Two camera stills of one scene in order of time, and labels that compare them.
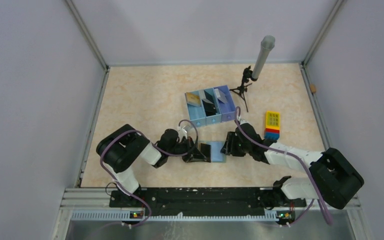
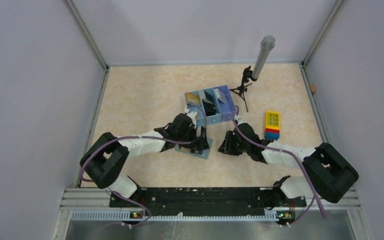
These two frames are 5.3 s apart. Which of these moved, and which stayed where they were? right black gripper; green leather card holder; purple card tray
Moved: green leather card holder
Stayed: right black gripper; purple card tray
